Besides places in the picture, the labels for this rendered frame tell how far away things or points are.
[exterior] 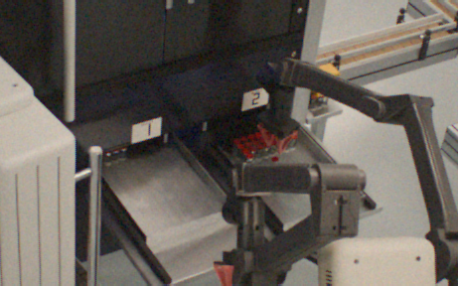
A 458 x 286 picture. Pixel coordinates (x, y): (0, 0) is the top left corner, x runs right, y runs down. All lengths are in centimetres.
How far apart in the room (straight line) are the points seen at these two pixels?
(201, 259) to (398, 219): 166
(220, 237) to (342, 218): 93
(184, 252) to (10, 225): 79
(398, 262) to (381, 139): 254
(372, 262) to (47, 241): 63
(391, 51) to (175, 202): 97
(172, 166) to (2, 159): 108
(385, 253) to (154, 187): 97
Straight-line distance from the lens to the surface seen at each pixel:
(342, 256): 209
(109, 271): 318
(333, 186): 189
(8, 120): 206
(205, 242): 278
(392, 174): 448
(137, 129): 286
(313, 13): 297
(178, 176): 296
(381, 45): 344
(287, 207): 291
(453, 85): 506
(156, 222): 282
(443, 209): 236
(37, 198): 206
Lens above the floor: 283
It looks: 39 degrees down
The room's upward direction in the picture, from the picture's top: 7 degrees clockwise
